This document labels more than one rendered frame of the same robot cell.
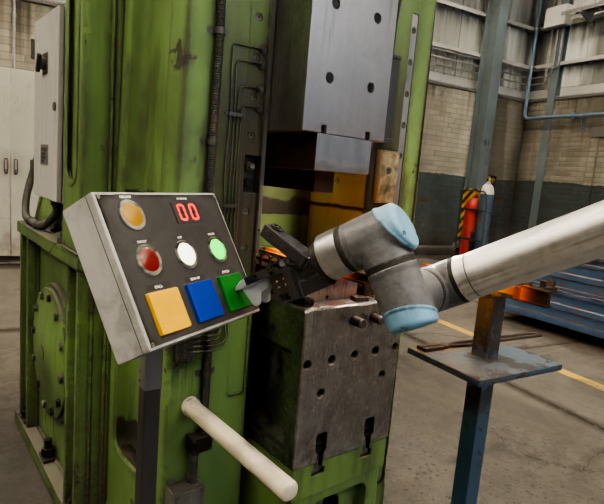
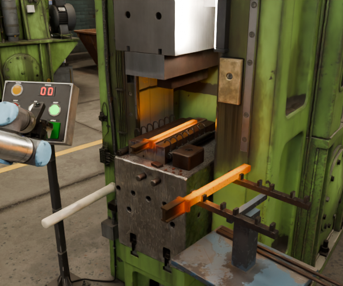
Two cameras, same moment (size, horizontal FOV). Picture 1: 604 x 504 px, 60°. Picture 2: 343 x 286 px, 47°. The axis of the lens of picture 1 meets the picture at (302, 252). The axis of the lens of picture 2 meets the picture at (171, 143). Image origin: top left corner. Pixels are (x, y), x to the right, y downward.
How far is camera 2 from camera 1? 2.00 m
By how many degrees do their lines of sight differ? 73
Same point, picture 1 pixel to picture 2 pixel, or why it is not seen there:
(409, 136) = (263, 44)
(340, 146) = (140, 59)
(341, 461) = (149, 261)
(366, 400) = (162, 234)
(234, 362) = not seen: hidden behind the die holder
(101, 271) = not seen: hidden behind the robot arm
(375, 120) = (165, 40)
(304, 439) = (122, 229)
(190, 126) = (99, 46)
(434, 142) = not seen: outside the picture
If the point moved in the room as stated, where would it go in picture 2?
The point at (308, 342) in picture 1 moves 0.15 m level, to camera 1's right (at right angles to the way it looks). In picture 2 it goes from (117, 175) to (122, 190)
